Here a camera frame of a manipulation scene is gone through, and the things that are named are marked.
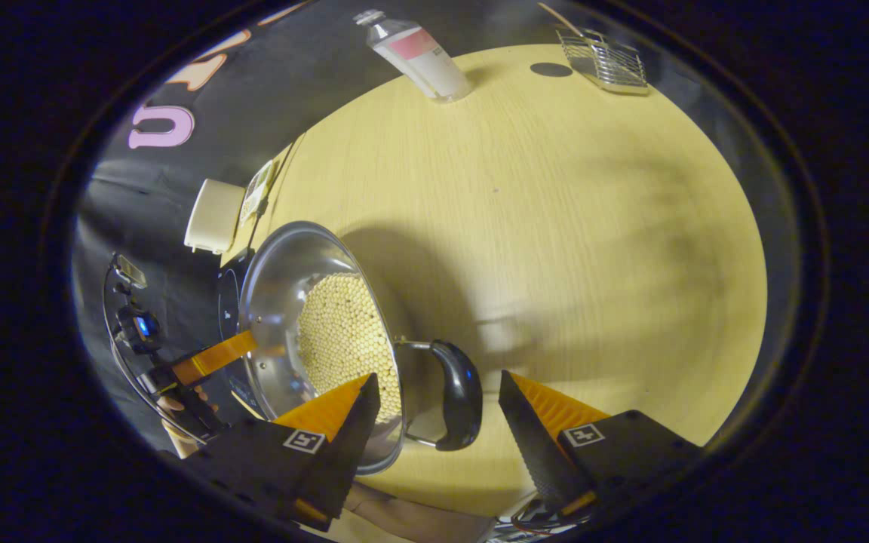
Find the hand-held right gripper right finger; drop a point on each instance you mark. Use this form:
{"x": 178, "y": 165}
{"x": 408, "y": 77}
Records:
{"x": 529, "y": 437}

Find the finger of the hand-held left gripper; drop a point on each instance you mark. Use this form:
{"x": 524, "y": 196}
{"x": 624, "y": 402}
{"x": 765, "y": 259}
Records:
{"x": 216, "y": 356}

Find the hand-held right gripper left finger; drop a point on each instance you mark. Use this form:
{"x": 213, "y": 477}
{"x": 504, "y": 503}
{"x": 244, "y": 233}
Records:
{"x": 348, "y": 445}

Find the black induction cooktop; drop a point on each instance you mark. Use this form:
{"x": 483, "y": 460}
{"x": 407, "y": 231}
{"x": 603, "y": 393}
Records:
{"x": 227, "y": 302}

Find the stainless steel pot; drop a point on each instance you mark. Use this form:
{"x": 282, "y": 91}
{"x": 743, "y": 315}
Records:
{"x": 276, "y": 286}

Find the pile of soybeans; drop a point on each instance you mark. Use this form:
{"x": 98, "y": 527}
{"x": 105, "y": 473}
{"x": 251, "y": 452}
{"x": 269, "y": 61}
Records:
{"x": 344, "y": 332}

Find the white toaster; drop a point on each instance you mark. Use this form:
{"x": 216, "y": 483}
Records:
{"x": 213, "y": 215}

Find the white divided dish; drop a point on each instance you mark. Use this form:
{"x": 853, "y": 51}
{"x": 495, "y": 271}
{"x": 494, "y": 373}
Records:
{"x": 257, "y": 192}

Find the clear bottle pink label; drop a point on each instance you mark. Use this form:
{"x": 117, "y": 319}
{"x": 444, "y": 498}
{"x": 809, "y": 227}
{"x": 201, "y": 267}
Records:
{"x": 423, "y": 56}

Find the brown wooden stick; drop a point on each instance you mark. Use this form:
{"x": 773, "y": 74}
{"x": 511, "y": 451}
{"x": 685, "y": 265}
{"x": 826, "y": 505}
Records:
{"x": 559, "y": 16}

